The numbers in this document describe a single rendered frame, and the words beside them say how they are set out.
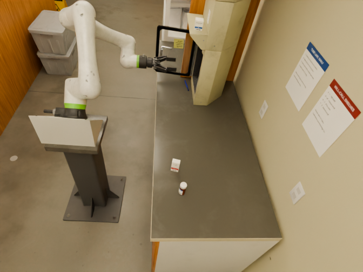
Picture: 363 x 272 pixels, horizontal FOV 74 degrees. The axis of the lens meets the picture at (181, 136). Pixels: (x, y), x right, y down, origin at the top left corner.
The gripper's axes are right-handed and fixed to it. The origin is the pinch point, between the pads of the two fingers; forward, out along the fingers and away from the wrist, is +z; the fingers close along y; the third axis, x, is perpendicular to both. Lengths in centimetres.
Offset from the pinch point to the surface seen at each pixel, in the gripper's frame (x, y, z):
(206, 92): 12.9, -14.6, 25.0
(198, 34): -30.9, -14.1, 11.4
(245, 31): -20, 22, 54
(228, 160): 26, -68, 36
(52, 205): 120, -56, -101
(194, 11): -30.9, 22.6, 11.9
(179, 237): 26, -118, 1
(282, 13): -48, -11, 61
